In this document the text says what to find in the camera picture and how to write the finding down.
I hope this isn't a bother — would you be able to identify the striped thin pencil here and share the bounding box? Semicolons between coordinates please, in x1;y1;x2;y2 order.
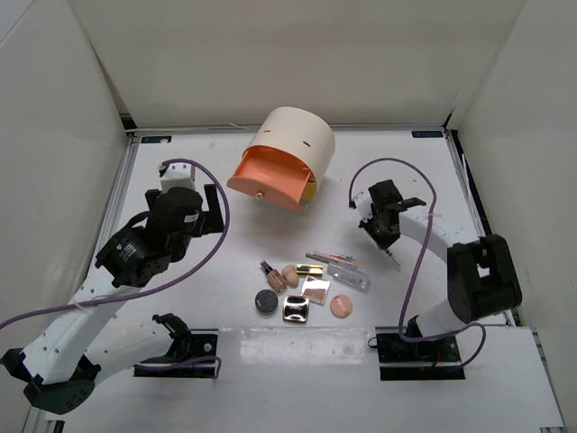
330;253;355;263

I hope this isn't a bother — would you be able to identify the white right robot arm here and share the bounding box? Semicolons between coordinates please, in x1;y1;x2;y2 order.
350;180;523;361

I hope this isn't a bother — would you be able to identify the orange drawer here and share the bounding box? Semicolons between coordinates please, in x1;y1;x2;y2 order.
226;148;315;212

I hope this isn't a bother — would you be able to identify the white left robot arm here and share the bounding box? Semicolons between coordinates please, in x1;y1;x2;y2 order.
1;183;230;415

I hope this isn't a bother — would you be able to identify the square black gold compact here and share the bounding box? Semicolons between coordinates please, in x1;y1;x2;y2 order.
282;296;310;324

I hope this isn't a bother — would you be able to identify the yellow drawer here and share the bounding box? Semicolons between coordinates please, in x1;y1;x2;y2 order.
299;180;317;210

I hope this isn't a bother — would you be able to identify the round black compact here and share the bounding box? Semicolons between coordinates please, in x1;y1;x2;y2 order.
254;289;279;316

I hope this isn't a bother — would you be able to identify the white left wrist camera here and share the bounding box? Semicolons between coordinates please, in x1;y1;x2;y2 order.
159;162;197;193

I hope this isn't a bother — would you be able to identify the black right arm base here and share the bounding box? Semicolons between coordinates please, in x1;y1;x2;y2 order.
367;332;465;382

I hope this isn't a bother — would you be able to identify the blue label sticker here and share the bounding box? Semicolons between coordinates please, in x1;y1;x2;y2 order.
411;130;444;139
141;135;172;143

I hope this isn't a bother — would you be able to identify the blue label sticker left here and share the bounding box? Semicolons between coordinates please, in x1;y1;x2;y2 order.
141;135;172;143

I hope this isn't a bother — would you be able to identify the black gold lipstick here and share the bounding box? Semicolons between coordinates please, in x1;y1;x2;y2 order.
296;263;324;276

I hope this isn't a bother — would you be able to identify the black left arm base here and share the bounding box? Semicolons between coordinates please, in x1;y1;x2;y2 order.
133;313;222;380

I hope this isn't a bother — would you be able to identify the blue label sticker right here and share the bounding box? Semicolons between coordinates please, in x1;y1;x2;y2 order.
411;130;444;139

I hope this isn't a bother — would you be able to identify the foundation bottle with pump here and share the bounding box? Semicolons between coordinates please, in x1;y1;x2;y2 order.
260;261;288;293

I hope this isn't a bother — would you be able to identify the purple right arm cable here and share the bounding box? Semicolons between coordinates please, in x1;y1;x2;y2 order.
348;156;488;372

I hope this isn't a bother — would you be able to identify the cream drawer organizer shell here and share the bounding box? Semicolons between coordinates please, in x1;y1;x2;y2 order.
243;106;335;186

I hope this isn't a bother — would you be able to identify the pink eyeshadow palette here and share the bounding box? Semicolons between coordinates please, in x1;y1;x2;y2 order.
300;275;331;305

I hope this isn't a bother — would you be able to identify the beige makeup sponge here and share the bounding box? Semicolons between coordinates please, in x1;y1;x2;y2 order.
281;264;299;288

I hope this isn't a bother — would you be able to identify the round pink powder puff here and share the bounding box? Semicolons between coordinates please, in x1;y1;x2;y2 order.
329;295;353;318

